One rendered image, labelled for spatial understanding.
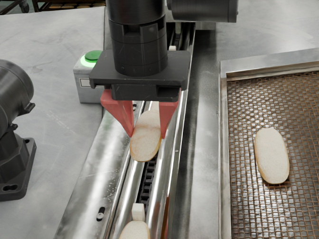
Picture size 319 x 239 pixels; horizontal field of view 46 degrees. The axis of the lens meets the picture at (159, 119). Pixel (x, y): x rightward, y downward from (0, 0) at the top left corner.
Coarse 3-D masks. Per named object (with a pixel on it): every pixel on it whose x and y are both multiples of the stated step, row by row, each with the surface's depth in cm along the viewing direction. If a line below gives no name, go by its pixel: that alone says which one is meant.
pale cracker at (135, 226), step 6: (132, 222) 44; (138, 222) 44; (144, 222) 45; (126, 228) 44; (132, 228) 43; (138, 228) 43; (144, 228) 43; (126, 234) 43; (132, 234) 43; (138, 234) 43; (144, 234) 43
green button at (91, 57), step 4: (88, 52) 69; (92, 52) 69; (96, 52) 69; (100, 52) 69; (84, 56) 68; (88, 56) 68; (92, 56) 68; (96, 56) 68; (88, 60) 67; (92, 60) 67; (96, 60) 67
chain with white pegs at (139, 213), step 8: (176, 24) 89; (176, 32) 90; (176, 40) 87; (176, 48) 84; (152, 160) 55; (152, 168) 54; (144, 176) 53; (152, 176) 52; (144, 184) 52; (136, 208) 44; (144, 208) 48; (136, 216) 44; (144, 216) 46
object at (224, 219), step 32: (288, 64) 60; (224, 96) 58; (256, 96) 57; (288, 96) 55; (224, 128) 52; (256, 128) 51; (288, 128) 50; (224, 160) 47; (224, 192) 43; (224, 224) 39
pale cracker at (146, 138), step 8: (144, 112) 49; (152, 112) 49; (144, 120) 47; (152, 120) 47; (136, 128) 46; (144, 128) 46; (152, 128) 46; (136, 136) 45; (144, 136) 45; (152, 136) 45; (160, 136) 45; (136, 144) 44; (144, 144) 44; (152, 144) 44; (136, 152) 43; (144, 152) 43; (152, 152) 43; (136, 160) 42; (144, 160) 42
